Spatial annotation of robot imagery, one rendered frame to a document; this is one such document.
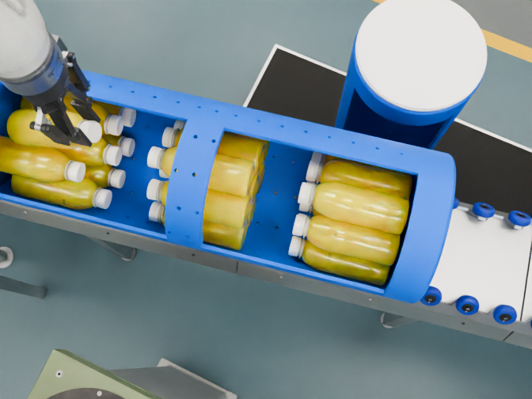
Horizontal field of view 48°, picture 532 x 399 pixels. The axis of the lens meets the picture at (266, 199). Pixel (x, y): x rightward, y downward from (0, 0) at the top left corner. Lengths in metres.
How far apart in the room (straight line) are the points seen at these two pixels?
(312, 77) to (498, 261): 1.17
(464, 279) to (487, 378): 1.01
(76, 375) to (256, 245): 0.41
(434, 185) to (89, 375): 0.70
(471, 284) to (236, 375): 1.10
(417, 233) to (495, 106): 1.57
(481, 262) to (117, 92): 0.81
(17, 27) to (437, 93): 0.85
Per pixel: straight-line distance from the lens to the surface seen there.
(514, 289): 1.35
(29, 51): 0.78
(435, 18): 1.39
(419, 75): 1.31
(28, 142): 1.18
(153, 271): 2.25
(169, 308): 2.23
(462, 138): 2.27
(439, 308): 1.31
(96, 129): 1.09
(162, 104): 1.08
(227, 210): 1.09
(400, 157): 1.05
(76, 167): 1.18
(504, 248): 1.36
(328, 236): 1.08
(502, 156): 2.29
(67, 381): 1.18
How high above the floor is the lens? 2.18
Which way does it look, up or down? 75 degrees down
